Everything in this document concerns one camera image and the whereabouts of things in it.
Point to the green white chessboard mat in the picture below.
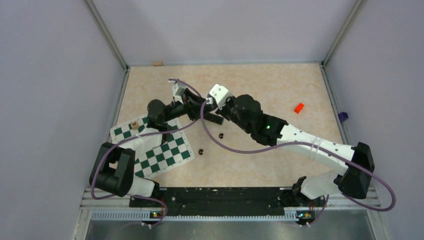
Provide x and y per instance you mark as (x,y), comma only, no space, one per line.
(153,160)

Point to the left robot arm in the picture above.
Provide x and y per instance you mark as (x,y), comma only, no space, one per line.
(113,170)

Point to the black glitter microphone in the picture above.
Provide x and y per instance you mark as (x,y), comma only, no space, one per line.
(213,118)

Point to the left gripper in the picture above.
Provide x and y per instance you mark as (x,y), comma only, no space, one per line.
(192,104)

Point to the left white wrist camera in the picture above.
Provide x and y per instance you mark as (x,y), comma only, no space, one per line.
(178,90)

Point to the wooden letter cube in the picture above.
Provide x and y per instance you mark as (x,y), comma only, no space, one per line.
(134,125)

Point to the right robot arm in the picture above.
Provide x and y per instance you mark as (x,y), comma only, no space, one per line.
(269,130)

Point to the purple small object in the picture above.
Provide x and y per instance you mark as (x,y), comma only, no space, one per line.
(343,116)

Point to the red block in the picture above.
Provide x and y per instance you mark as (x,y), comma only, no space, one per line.
(299,108)

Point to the cork stopper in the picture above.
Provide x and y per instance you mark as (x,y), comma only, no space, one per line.
(157,63)

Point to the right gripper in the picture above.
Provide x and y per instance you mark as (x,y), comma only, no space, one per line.
(221,111)

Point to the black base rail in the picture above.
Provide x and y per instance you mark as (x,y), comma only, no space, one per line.
(238,202)

